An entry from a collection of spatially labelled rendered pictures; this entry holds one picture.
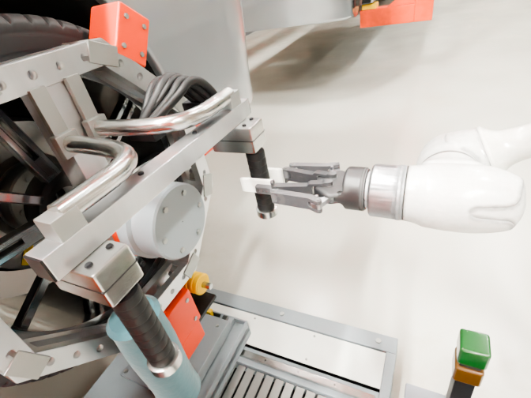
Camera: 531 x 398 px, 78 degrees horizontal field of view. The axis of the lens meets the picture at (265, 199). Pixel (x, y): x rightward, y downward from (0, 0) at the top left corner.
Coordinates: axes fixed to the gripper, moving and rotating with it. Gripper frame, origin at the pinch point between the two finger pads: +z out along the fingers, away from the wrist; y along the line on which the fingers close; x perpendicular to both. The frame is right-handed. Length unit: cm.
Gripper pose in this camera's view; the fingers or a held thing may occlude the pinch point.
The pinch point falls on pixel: (261, 179)
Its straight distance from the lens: 64.8
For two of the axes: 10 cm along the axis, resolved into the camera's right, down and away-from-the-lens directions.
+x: -1.7, -8.1, -5.6
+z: -9.0, -1.1, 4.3
